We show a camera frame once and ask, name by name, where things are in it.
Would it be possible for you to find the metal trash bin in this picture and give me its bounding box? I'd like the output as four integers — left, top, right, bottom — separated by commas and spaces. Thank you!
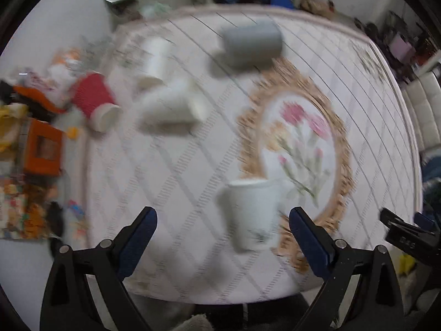
103, 0, 141, 31

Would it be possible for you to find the white paper cup lying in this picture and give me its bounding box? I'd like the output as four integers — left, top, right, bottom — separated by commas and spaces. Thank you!
136, 77, 210, 131

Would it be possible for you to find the yellow plastic bag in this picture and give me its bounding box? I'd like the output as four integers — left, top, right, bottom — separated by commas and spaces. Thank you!
0, 103, 28, 153

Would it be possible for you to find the orange box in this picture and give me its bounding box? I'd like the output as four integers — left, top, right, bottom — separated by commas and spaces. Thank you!
22, 118, 64, 177

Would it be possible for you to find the red ribbed paper cup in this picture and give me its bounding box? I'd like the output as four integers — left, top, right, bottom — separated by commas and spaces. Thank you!
71, 72, 122, 133

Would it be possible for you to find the beige padded chair right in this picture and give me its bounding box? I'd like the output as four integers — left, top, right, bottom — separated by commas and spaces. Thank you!
401, 70, 441, 153

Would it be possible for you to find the white paper cup far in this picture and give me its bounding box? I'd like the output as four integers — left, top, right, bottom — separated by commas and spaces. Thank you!
136, 37, 173, 90

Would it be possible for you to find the grey cup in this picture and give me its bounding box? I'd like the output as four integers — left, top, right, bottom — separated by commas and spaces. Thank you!
220, 21, 283, 67

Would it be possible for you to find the pink suitcase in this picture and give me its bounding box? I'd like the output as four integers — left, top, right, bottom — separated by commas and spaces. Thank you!
389, 33, 416, 63

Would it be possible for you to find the white paper cup with plant print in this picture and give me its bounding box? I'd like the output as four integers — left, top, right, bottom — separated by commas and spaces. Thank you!
227, 178, 283, 253

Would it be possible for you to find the yellow bottle cap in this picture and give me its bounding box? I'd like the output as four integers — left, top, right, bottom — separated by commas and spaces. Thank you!
66, 127, 79, 140

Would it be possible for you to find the colourful floral cloth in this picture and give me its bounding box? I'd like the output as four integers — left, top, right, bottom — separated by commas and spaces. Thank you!
1, 176, 64, 240

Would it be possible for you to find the floral patterned tablecloth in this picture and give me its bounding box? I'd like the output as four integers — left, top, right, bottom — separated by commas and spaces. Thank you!
87, 6, 422, 304

